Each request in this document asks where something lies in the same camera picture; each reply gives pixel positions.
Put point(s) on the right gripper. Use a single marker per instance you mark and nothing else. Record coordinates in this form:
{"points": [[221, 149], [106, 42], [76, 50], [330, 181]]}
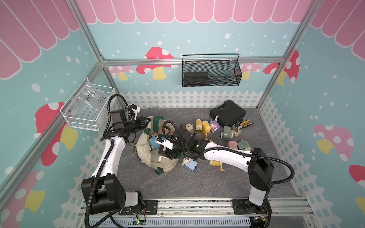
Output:
{"points": [[167, 152]]}

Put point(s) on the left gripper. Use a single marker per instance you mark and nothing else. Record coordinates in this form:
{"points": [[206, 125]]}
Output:
{"points": [[141, 125]]}

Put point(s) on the cream pencil sharpener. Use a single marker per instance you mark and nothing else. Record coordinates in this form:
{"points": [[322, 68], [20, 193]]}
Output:
{"points": [[237, 129], [190, 128]]}

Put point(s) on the light blue square sharpener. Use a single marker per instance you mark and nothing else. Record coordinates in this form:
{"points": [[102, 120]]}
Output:
{"points": [[189, 164]]}

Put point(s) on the sky blue box sharpener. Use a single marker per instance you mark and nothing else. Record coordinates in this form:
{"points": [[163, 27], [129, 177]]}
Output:
{"points": [[152, 141]]}

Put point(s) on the beige canvas tote bag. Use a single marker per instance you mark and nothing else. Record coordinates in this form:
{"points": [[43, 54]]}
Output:
{"points": [[148, 155]]}

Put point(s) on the purple pencil sharpener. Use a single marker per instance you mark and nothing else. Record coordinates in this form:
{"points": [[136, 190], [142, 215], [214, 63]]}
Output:
{"points": [[215, 126]]}

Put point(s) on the pink boxy pencil sharpener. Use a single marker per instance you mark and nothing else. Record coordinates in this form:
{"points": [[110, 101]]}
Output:
{"points": [[232, 145]]}

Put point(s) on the green square pencil sharpener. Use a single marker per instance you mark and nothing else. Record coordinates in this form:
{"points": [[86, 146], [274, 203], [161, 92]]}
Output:
{"points": [[243, 145]]}

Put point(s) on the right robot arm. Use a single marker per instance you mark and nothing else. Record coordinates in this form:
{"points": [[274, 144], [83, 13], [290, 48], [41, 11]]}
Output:
{"points": [[260, 168]]}

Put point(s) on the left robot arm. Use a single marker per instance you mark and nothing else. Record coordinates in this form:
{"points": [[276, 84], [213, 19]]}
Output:
{"points": [[103, 192]]}

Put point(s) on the clear plastic bag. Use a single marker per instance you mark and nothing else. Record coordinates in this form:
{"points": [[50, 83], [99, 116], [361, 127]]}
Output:
{"points": [[87, 104]]}

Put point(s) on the black plastic tool case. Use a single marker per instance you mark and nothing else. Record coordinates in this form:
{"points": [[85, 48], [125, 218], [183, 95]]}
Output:
{"points": [[228, 113]]}

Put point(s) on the black box in basket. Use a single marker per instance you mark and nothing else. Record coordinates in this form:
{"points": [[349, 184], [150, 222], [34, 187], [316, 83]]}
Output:
{"points": [[190, 79]]}

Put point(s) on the white wire basket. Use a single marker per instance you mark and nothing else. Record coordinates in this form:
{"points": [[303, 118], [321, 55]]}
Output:
{"points": [[97, 125]]}

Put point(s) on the yellow handled pliers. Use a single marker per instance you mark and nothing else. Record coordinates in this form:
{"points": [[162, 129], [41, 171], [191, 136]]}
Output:
{"points": [[245, 124]]}

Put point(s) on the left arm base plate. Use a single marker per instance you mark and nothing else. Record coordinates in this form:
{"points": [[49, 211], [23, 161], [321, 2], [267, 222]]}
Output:
{"points": [[150, 208]]}

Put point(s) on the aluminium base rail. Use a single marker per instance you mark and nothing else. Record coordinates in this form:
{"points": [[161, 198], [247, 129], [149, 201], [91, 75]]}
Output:
{"points": [[218, 213]]}

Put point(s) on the black wire mesh basket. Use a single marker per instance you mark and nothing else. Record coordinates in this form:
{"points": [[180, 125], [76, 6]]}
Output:
{"points": [[223, 69]]}

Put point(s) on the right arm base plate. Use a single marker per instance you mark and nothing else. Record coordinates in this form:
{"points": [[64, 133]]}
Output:
{"points": [[244, 207]]}

